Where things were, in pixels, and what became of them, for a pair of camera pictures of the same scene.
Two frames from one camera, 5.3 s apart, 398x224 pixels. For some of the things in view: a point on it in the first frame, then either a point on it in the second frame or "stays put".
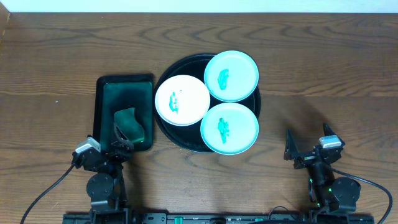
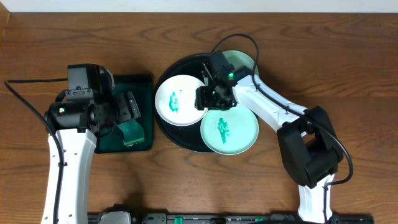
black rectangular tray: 115,93 stays put
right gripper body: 307,160 -> 214,98
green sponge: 126,121 stays put
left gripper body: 109,155 -> 128,106
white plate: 182,100 stays put
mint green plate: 229,128 stays put
